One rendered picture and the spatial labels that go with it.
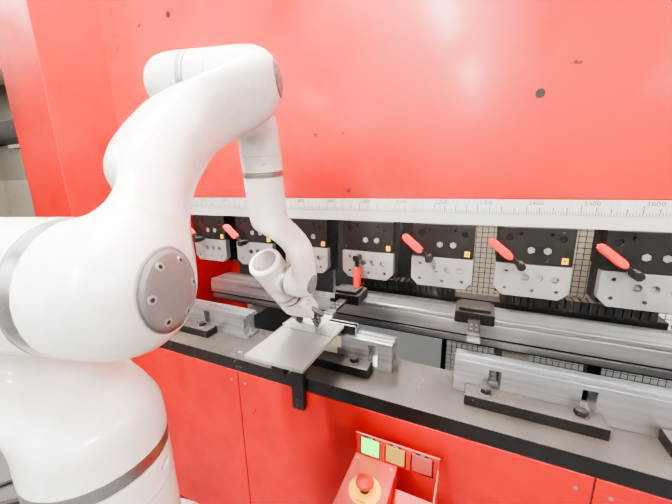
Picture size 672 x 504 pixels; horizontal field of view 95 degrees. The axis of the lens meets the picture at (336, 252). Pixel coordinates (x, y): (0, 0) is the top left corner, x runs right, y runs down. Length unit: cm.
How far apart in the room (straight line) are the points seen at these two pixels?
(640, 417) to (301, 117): 110
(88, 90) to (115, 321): 131
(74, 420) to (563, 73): 92
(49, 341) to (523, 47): 87
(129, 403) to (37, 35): 130
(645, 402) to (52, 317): 104
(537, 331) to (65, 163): 167
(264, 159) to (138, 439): 52
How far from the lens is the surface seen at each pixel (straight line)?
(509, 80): 84
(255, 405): 120
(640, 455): 101
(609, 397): 101
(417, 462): 88
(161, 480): 43
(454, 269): 84
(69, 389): 39
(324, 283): 100
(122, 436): 37
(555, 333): 121
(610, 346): 125
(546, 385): 98
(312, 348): 89
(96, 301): 26
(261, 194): 71
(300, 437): 116
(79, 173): 145
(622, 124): 85
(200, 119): 46
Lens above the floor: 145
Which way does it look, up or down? 13 degrees down
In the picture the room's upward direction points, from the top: 1 degrees counter-clockwise
